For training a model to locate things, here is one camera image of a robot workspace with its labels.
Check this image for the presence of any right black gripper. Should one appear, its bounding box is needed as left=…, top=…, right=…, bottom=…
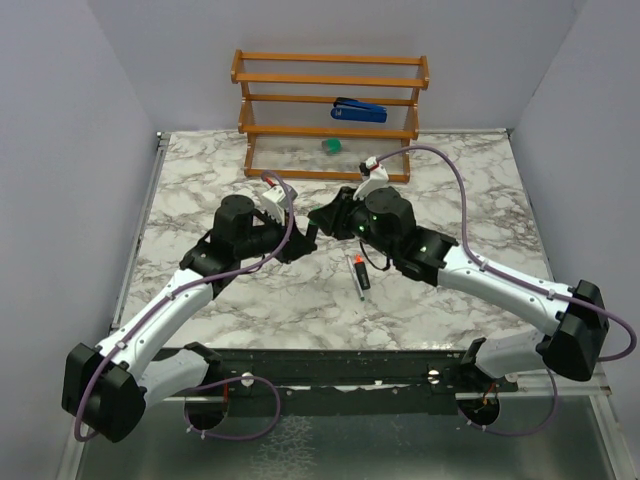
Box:
left=308, top=191, right=396, bottom=263

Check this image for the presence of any black green highlighter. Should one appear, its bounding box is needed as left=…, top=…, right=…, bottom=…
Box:
left=306, top=221, right=318, bottom=242

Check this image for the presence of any thin white green pen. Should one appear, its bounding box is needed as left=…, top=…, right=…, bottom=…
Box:
left=345, top=255, right=365, bottom=302

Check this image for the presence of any black orange highlighter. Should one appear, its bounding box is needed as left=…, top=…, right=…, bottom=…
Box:
left=353, top=254, right=371, bottom=291

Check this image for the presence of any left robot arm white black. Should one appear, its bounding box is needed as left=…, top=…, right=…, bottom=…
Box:
left=61, top=185, right=317, bottom=442

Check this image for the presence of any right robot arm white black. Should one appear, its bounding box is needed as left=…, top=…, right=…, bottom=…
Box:
left=308, top=187, right=609, bottom=391

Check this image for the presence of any green tape dispenser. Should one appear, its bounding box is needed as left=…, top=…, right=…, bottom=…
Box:
left=321, top=138, right=342, bottom=155

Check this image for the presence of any wooden shelf rack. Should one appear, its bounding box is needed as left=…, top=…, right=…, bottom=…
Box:
left=230, top=49, right=430, bottom=177

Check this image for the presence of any blue stapler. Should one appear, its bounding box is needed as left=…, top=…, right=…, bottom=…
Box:
left=330, top=97, right=387, bottom=123

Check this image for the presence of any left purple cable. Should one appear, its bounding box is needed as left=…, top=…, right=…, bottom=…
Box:
left=73, top=171, right=297, bottom=443

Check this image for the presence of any purple cable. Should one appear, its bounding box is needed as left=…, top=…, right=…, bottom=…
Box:
left=377, top=144, right=632, bottom=361
left=73, top=171, right=297, bottom=443

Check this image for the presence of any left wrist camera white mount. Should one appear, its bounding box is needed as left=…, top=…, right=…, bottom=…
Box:
left=260, top=184, right=298, bottom=226

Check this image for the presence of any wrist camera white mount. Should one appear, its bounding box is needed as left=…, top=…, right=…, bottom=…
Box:
left=353, top=156, right=389, bottom=200
left=260, top=184, right=298, bottom=226

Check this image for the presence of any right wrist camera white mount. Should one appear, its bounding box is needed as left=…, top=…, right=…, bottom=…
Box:
left=353, top=156, right=389, bottom=200

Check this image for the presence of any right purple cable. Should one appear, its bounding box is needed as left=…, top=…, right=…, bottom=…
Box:
left=377, top=144, right=632, bottom=361

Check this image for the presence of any black mounting base rail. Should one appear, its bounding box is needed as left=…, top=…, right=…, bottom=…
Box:
left=185, top=342, right=517, bottom=417

